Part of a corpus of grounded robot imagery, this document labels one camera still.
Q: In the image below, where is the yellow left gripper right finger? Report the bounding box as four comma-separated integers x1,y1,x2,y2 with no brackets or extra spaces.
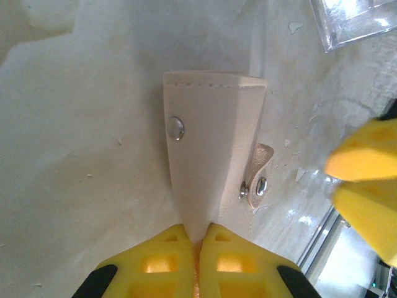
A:
199,223,323,298

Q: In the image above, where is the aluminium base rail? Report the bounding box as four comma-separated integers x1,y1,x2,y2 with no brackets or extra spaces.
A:
296,206,388,298

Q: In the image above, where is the clear plastic card box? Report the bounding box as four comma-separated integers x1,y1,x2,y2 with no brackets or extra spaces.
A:
308,0,397,53

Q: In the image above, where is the beige leather card holder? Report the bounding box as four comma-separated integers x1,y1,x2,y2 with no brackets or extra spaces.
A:
163,70,276,249

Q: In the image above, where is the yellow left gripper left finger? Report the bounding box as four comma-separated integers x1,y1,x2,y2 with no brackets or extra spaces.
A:
72,223,195,298

